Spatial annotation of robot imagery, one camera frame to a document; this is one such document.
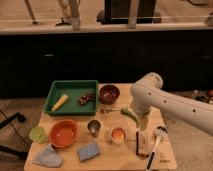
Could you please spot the orange bowl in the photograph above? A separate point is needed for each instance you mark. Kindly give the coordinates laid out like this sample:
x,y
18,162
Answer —
x,y
63,133

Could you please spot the dark red grape bunch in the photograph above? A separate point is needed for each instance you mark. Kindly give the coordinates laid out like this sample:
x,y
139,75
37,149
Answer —
x,y
83,100

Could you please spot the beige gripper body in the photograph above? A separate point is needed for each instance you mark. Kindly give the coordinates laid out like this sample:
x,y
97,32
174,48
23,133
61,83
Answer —
x,y
143,121

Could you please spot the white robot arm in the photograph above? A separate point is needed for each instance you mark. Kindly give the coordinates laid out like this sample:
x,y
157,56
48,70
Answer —
x,y
147,92

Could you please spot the green plastic tray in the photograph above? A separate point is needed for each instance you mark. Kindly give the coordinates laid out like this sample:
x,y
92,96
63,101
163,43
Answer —
x,y
74,89

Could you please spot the dark red bowl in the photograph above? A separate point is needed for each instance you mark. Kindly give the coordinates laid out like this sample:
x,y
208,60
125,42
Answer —
x,y
108,94

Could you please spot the small metal cup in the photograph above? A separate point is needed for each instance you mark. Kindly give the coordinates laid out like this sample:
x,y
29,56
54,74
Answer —
x,y
94,127

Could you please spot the white cup orange inside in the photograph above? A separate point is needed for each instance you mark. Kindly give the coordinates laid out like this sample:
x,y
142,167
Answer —
x,y
118,135

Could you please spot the green pepper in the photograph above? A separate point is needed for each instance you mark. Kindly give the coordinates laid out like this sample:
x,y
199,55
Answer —
x,y
128,113

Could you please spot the light green cup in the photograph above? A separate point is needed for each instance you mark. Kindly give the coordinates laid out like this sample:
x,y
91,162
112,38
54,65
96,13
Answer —
x,y
38,135

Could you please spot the blue sponge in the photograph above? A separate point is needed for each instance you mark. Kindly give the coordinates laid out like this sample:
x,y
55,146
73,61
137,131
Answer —
x,y
88,151

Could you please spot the brown wooden scrub brush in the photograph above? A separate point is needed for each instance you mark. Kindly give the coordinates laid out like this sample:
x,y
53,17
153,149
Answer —
x,y
142,143

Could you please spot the blue cloth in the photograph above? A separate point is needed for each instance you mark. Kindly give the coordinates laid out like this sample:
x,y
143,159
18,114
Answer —
x,y
48,157

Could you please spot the metal fork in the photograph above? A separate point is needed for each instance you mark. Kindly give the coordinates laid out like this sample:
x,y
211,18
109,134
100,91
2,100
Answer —
x,y
108,110

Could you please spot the yellow corn cob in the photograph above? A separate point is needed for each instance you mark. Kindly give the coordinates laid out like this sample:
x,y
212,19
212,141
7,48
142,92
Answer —
x,y
60,102

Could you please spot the white dish brush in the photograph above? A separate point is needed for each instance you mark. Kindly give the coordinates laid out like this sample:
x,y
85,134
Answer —
x,y
160,133

